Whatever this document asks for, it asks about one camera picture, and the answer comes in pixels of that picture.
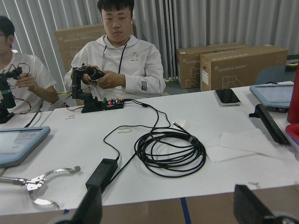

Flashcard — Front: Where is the black power adapter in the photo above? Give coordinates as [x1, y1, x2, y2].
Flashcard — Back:
[85, 158, 118, 193]

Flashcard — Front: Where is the white paper sheet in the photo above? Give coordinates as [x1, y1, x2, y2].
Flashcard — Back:
[206, 129, 294, 162]

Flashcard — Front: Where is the metal grabber tool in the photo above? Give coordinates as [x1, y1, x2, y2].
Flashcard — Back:
[0, 166, 81, 208]

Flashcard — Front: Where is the person in white hoodie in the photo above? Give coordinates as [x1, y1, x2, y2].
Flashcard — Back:
[71, 0, 166, 100]

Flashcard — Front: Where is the person in white t-shirt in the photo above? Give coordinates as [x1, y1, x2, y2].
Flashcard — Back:
[0, 15, 59, 115]

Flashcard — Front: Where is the cardboard box behind person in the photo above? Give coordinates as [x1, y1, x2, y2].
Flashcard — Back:
[54, 23, 106, 93]

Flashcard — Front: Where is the smartphone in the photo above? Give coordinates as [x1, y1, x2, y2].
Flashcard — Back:
[215, 89, 241, 106]

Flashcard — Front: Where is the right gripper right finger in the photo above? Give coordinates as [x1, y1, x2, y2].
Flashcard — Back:
[233, 184, 299, 224]

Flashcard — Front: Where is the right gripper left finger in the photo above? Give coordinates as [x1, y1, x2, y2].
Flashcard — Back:
[50, 186, 102, 224]

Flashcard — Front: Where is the coiled black cable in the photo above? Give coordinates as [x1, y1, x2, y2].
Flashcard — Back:
[134, 121, 207, 178]

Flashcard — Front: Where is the red parts tray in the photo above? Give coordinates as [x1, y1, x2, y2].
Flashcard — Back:
[285, 123, 299, 160]

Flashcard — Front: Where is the black bar tool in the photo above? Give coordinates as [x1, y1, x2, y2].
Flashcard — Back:
[249, 104, 290, 145]

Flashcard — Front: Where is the blue teach pendant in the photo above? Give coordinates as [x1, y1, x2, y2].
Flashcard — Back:
[0, 126, 50, 168]

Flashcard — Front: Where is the red thermos bottle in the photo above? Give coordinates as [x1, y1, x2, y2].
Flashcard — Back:
[287, 65, 299, 124]

